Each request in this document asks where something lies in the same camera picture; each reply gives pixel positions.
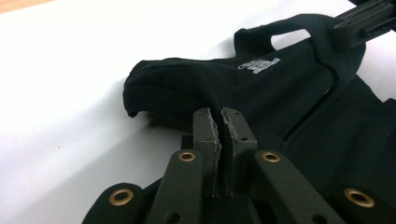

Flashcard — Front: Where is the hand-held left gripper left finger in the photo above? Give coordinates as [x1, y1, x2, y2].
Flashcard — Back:
[192, 106, 223, 199]

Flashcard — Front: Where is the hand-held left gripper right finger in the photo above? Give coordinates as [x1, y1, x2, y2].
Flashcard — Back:
[220, 106, 259, 198]

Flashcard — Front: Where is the black tank top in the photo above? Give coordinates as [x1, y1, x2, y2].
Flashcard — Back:
[121, 13, 396, 224]

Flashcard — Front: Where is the white table mat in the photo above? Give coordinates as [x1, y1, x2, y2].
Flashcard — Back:
[0, 0, 396, 224]

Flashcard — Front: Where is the wooden table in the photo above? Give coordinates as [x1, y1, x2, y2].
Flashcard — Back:
[0, 0, 56, 14]

